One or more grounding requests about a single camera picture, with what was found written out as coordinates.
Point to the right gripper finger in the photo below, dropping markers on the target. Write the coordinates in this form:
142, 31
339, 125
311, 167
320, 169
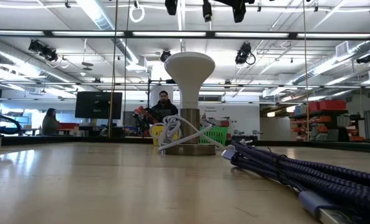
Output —
239, 11

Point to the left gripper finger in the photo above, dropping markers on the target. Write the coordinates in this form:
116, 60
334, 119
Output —
207, 11
171, 7

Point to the black overhead light bar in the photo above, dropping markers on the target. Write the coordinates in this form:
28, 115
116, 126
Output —
129, 34

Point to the person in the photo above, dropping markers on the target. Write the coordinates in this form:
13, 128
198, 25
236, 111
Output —
50, 123
163, 110

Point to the wooden lamp base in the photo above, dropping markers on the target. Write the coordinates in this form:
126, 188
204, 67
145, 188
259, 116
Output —
192, 123

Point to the black monitor screen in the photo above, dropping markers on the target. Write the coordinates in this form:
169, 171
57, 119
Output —
97, 105

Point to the green plastic basket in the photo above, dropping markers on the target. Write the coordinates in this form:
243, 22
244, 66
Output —
216, 135

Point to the yellow plastic basket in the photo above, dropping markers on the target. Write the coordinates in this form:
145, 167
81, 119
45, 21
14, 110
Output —
156, 132

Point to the parts bin shelf rack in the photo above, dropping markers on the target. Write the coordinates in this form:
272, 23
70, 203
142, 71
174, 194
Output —
322, 121

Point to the black ceiling camera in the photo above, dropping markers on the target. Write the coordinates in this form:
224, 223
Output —
165, 55
43, 51
243, 53
363, 59

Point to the silver ventilation duct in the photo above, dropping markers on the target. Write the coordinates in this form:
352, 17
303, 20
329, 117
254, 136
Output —
101, 18

